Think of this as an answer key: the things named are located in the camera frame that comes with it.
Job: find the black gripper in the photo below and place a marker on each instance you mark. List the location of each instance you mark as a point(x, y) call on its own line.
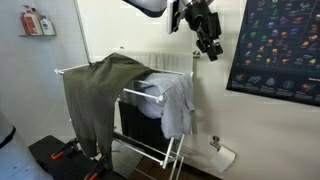
point(207, 26)

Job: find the blue striped shirt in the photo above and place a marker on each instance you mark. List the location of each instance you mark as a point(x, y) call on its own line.
point(176, 108)

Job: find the olive green trousers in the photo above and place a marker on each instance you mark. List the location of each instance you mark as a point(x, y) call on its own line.
point(91, 92)

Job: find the dark space poster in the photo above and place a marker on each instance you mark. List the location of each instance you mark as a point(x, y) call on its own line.
point(278, 51)

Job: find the chrome toilet paper holder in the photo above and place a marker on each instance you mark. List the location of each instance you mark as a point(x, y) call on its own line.
point(215, 142)

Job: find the white toilet paper roll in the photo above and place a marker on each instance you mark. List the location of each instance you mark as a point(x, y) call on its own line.
point(223, 158)

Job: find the white clothes drying rack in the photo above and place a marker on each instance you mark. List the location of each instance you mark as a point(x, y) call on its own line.
point(134, 122)

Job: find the black orange right clamp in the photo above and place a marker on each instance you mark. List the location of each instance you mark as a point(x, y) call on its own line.
point(97, 170)

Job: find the black orange clamp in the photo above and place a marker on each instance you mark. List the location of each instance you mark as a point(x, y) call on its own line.
point(97, 170)
point(69, 146)

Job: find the white blue lotion bottle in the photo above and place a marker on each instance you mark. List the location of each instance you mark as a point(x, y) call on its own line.
point(47, 26)

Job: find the black orange left clamp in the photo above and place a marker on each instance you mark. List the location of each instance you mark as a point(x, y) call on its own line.
point(69, 146)

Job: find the black platform board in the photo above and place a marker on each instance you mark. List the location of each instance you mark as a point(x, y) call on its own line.
point(73, 165)

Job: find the chrome towel rail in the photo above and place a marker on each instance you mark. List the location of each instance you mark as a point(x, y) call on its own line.
point(196, 53)

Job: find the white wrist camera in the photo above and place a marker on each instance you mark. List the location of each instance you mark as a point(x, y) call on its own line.
point(173, 14)

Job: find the wall shelf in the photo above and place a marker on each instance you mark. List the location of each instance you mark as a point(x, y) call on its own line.
point(37, 35)

